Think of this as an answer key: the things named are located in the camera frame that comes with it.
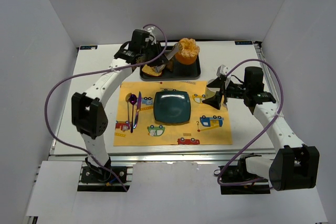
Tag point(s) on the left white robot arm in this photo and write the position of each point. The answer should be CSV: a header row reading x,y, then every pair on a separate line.
x,y
87,108

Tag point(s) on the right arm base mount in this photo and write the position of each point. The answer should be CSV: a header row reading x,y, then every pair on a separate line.
x,y
238,173

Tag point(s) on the iridescent purple knife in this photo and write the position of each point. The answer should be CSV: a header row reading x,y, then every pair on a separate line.
x,y
139,102

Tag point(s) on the orange bundt cake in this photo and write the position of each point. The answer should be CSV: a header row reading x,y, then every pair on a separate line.
x,y
188,51

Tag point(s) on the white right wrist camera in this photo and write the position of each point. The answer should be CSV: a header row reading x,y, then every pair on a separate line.
x,y
222,70

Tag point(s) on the gold iridescent spoon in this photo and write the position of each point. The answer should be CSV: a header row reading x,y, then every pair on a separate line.
x,y
127,99

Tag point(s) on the dark brown pastry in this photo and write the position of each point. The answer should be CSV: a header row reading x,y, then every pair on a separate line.
x,y
170,66

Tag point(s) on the yellow vehicle print placemat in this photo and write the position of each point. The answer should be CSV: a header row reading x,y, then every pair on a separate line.
x,y
207,125

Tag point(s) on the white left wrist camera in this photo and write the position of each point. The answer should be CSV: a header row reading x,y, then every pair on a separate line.
x,y
150,29

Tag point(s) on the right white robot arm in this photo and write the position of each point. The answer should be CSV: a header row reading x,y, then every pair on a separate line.
x,y
295,165

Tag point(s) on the light green mug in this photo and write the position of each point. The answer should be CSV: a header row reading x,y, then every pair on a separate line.
x,y
210,92

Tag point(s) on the purple iridescent spoon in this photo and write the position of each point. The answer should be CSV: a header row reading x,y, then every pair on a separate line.
x,y
133,100

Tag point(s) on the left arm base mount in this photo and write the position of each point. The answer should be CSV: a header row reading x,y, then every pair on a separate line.
x,y
89,182

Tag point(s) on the bread slice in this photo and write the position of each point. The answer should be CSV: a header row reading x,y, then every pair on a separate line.
x,y
150,71

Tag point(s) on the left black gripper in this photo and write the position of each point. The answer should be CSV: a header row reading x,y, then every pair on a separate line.
x,y
158,53

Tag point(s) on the teal square plate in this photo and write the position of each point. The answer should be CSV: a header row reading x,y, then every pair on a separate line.
x,y
172,107

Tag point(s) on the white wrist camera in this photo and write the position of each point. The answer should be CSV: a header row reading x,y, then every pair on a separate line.
x,y
222,70
150,29

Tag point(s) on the aluminium frame rail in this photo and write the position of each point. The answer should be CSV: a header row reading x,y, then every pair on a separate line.
x,y
202,158

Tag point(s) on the black baking tray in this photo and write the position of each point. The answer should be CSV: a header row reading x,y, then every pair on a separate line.
x,y
180,72

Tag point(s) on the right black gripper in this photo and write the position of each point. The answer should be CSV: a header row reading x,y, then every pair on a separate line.
x,y
223,92

